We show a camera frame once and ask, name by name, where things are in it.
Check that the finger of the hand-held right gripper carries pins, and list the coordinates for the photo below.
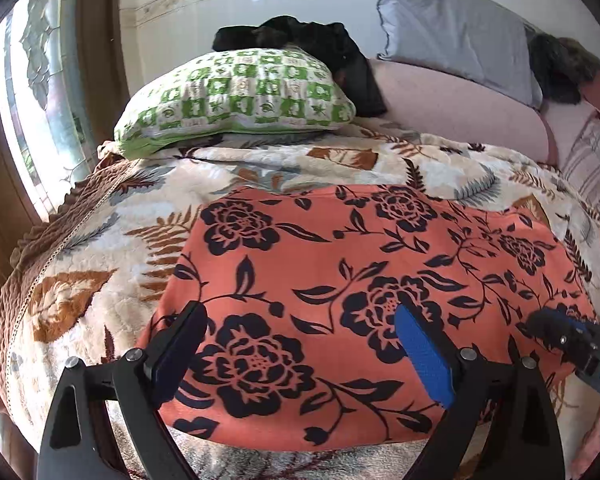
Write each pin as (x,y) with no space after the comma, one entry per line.
(560,327)

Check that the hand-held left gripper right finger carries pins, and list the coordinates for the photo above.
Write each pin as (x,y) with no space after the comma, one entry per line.
(425,355)

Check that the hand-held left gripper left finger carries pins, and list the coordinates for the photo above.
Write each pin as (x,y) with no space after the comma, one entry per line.
(180,355)

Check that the orange floral garment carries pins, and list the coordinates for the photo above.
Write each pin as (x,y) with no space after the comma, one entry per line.
(330,270)

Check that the leaf print blanket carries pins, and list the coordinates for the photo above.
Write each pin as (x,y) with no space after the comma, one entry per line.
(105,240)

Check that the striped floral cushion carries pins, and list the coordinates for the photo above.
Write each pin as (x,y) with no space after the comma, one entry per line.
(590,160)

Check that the pink bolster cushion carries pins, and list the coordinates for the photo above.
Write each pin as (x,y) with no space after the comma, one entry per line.
(455,110)

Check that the dark furry cushion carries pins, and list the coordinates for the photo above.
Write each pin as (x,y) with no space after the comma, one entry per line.
(560,70)

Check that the green patterned pillow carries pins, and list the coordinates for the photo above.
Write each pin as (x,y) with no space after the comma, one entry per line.
(240,95)

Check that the tall stained glass window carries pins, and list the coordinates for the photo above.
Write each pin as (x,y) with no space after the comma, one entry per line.
(45,85)

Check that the grey pillow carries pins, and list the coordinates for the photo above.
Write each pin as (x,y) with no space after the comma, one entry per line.
(455,25)

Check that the black cloth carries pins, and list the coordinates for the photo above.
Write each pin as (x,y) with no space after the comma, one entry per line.
(330,40)

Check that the wooden window frame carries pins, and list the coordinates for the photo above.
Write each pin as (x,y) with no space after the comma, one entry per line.
(100,35)

